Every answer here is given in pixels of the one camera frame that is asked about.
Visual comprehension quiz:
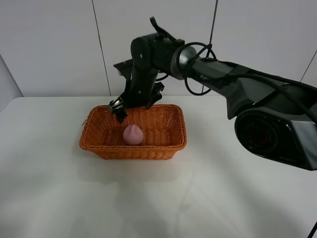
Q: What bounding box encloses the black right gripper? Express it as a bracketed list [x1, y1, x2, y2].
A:
[108, 64, 164, 124]

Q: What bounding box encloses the pink peach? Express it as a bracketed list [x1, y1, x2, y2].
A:
[123, 124, 144, 146]

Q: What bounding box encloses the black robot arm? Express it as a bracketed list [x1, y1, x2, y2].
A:
[109, 33, 317, 171]

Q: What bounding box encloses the orange wicker basket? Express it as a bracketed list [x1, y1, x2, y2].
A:
[79, 104, 187, 160]

